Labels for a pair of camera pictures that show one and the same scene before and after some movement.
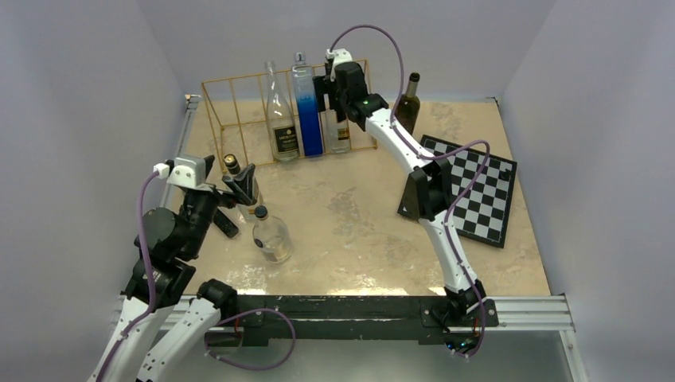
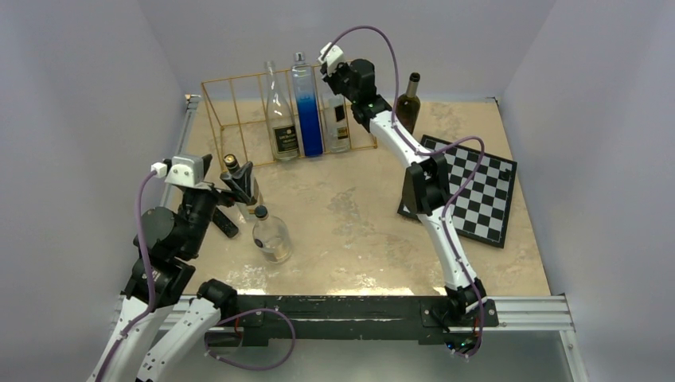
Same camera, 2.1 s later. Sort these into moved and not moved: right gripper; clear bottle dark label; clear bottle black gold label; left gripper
Moved: right gripper
Not moved: left gripper; clear bottle black gold label; clear bottle dark label
